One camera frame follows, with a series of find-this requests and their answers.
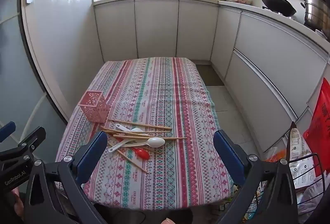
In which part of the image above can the orange plastic bag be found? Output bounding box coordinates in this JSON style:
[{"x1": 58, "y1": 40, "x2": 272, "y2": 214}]
[{"x1": 264, "y1": 147, "x2": 287, "y2": 163}]

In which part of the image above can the white printed bag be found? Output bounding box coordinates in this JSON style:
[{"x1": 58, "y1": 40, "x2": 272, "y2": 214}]
[{"x1": 286, "y1": 121, "x2": 321, "y2": 188}]

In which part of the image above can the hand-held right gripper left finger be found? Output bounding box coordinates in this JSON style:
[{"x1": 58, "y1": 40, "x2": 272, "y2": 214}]
[{"x1": 23, "y1": 131, "x2": 109, "y2": 224}]

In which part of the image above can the black wire basket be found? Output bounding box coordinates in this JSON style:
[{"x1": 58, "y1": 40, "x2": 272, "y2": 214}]
[{"x1": 258, "y1": 152, "x2": 328, "y2": 215}]

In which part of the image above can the patterned striped tablecloth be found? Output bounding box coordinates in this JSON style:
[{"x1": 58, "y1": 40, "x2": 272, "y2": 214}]
[{"x1": 55, "y1": 57, "x2": 235, "y2": 210}]

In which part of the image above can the frosted glass door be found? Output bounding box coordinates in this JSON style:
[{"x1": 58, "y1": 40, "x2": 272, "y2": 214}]
[{"x1": 0, "y1": 0, "x2": 68, "y2": 155}]

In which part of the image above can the red plastic bag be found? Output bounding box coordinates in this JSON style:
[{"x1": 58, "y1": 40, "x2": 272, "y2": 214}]
[{"x1": 302, "y1": 78, "x2": 330, "y2": 163}]

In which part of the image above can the stainless steel pot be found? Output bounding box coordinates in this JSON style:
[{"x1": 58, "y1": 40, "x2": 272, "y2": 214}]
[{"x1": 300, "y1": 0, "x2": 330, "y2": 32}]

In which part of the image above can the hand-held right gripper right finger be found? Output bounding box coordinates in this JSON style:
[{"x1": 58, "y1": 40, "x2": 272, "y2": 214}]
[{"x1": 213, "y1": 130, "x2": 300, "y2": 224}]

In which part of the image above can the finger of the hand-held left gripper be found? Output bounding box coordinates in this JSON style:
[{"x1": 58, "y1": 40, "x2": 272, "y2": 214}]
[
  {"x1": 0, "y1": 126, "x2": 46, "y2": 155},
  {"x1": 0, "y1": 121, "x2": 17, "y2": 143}
]

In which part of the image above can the white rice paddle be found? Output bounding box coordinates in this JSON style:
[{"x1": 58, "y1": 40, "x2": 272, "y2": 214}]
[{"x1": 115, "y1": 123, "x2": 149, "y2": 137}]

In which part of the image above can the white plastic spoon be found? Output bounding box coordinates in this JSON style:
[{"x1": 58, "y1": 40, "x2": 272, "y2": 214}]
[{"x1": 108, "y1": 137, "x2": 166, "y2": 153}]

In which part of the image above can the red plastic spoon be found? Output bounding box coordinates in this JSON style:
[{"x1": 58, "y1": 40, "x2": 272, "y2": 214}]
[{"x1": 114, "y1": 137, "x2": 150, "y2": 160}]

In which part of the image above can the pink perforated utensil basket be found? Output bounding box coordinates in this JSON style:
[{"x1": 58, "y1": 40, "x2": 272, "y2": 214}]
[{"x1": 78, "y1": 90, "x2": 110, "y2": 123}]

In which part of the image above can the person's left hand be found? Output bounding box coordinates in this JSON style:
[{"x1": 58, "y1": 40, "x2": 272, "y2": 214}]
[{"x1": 12, "y1": 186, "x2": 26, "y2": 217}]

